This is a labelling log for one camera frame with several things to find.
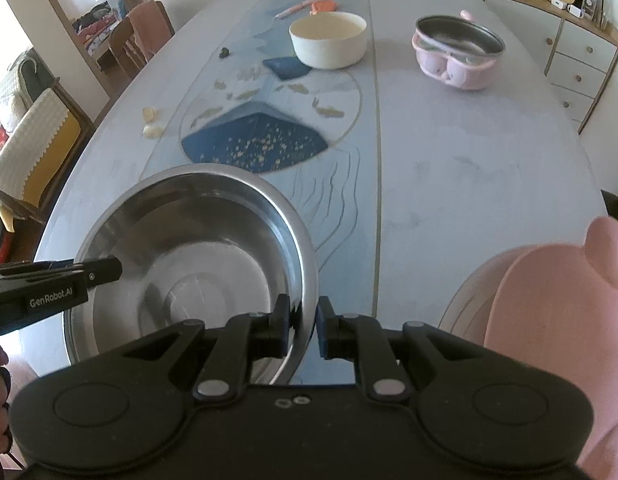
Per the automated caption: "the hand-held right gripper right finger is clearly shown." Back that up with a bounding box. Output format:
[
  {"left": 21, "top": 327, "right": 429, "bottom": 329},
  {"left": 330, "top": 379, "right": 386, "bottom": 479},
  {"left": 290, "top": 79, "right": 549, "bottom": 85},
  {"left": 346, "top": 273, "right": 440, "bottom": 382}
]
[{"left": 316, "top": 295, "right": 485, "bottom": 403}]

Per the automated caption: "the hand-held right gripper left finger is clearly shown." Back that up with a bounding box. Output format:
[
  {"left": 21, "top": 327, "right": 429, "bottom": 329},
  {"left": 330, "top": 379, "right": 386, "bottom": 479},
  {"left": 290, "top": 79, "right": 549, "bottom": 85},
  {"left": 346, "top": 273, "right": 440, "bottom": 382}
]
[{"left": 121, "top": 294, "right": 294, "bottom": 403}]

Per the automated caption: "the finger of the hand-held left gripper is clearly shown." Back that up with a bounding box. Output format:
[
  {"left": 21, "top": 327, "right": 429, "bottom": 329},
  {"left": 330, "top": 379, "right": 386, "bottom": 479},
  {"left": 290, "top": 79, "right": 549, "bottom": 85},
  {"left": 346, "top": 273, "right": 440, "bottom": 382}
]
[
  {"left": 39, "top": 255, "right": 124, "bottom": 287},
  {"left": 0, "top": 259, "right": 76, "bottom": 277}
]

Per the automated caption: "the large steel bowl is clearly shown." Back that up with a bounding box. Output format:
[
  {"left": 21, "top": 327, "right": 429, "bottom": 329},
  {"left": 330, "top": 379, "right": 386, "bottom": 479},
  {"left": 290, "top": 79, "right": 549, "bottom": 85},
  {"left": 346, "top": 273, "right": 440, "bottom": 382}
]
[{"left": 64, "top": 164, "right": 320, "bottom": 386}]

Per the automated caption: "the white round plate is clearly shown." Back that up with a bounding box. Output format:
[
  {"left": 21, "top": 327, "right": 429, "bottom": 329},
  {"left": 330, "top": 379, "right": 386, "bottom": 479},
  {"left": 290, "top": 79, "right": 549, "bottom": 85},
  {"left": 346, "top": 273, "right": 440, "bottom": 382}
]
[{"left": 437, "top": 247, "right": 530, "bottom": 346}]

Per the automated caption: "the pink bear-shaped plate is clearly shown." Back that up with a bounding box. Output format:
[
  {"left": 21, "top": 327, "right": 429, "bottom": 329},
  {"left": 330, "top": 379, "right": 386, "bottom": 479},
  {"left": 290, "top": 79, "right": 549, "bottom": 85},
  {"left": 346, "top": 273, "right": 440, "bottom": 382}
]
[{"left": 482, "top": 216, "right": 618, "bottom": 468}]

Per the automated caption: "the cream bowl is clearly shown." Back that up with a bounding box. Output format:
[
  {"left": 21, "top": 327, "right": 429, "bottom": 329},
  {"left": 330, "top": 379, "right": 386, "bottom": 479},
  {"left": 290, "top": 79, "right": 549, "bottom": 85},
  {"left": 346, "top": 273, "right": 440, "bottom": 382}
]
[{"left": 289, "top": 11, "right": 367, "bottom": 70}]

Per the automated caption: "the pink steel-lined bowl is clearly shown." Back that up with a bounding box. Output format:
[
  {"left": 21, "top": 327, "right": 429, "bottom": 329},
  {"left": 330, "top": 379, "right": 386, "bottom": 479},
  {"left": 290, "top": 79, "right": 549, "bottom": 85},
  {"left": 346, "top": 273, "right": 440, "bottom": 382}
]
[{"left": 411, "top": 9, "right": 506, "bottom": 92}]

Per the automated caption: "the blue printed table runner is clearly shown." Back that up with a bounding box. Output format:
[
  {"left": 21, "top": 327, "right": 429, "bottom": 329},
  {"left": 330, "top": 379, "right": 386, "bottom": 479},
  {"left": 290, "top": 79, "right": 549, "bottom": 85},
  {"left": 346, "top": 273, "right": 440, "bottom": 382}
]
[{"left": 139, "top": 0, "right": 385, "bottom": 386}]

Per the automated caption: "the sofa with cream cover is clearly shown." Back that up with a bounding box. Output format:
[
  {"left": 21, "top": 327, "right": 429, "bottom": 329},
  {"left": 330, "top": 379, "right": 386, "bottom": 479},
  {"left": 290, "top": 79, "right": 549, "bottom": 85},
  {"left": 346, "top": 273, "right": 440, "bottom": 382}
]
[{"left": 0, "top": 47, "right": 94, "bottom": 233}]

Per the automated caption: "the wooden dining chair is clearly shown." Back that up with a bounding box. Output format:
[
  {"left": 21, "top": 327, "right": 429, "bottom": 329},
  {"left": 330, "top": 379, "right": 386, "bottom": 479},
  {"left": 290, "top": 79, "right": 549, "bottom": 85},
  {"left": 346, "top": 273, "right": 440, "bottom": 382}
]
[{"left": 109, "top": 0, "right": 176, "bottom": 81}]

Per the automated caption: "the cluttered bed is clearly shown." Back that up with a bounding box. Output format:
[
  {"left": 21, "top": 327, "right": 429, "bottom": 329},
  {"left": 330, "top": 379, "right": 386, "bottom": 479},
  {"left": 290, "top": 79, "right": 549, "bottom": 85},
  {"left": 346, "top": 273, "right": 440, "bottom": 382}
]
[{"left": 71, "top": 2, "right": 134, "bottom": 61}]

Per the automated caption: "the pink towel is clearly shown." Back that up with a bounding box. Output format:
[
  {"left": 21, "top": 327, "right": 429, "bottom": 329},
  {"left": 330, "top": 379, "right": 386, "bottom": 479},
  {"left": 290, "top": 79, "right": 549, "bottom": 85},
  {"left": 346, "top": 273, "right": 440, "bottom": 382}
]
[{"left": 129, "top": 0, "right": 170, "bottom": 63}]

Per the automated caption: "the pink pen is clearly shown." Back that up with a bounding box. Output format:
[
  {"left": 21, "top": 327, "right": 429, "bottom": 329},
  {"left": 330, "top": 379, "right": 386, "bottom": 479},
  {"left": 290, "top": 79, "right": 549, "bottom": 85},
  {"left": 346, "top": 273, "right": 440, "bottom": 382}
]
[{"left": 275, "top": 0, "right": 316, "bottom": 18}]

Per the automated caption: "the white wooden sideboard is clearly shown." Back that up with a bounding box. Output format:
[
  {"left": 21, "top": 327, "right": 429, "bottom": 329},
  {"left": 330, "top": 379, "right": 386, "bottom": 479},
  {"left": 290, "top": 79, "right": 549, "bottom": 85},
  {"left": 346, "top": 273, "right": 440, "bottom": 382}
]
[{"left": 482, "top": 0, "right": 618, "bottom": 133}]

